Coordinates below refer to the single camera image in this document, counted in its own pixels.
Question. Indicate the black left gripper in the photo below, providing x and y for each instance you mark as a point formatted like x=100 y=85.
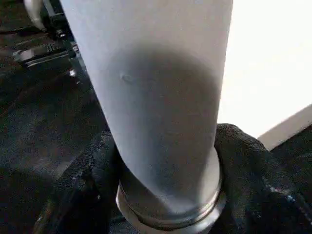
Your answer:
x=46 y=48

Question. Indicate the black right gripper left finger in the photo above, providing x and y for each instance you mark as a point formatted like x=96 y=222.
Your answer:
x=80 y=195

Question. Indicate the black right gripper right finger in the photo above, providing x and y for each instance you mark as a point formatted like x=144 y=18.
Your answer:
x=263 y=190

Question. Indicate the white plastic table leg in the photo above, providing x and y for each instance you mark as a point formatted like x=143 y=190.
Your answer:
x=151 y=97

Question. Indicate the white plastic table top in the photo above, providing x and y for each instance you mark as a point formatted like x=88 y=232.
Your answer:
x=268 y=73

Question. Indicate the black work mat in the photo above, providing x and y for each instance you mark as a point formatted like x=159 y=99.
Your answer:
x=36 y=117

